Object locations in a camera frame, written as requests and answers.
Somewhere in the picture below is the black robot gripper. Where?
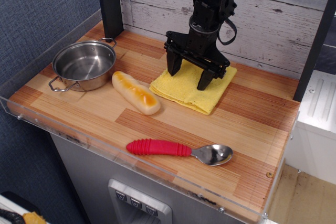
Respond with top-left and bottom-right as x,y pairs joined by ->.
164,22 -> 230,91

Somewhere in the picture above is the yellow cloth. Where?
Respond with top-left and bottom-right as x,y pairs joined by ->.
150,60 -> 237,115

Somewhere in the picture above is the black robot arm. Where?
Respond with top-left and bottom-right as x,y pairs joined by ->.
165,0 -> 237,90

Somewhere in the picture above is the toy bread loaf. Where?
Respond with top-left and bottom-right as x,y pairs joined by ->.
112,71 -> 161,115

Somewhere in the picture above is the stainless steel pot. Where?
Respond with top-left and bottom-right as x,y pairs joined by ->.
49,38 -> 117,92

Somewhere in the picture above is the clear acrylic table guard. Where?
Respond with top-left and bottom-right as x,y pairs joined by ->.
0,8 -> 301,221

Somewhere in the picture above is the white appliance at right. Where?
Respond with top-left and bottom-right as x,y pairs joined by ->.
285,70 -> 335,184

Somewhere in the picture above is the grey cabinet with button panel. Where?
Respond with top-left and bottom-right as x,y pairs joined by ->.
49,132 -> 246,224

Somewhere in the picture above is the yellow black object bottom left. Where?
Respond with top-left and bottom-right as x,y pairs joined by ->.
1,209 -> 47,224

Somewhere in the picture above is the black cable loop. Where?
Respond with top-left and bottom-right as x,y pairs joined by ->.
217,19 -> 237,46

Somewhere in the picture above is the red handled metal spoon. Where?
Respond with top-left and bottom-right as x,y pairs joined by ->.
126,139 -> 233,166

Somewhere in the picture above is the black left frame post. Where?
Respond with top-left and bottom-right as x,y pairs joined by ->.
99,0 -> 124,38

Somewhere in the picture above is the black frame post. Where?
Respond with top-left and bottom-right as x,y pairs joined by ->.
99,0 -> 124,38
293,0 -> 335,102

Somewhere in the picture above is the black right frame post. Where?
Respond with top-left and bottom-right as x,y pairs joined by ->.
293,0 -> 335,102

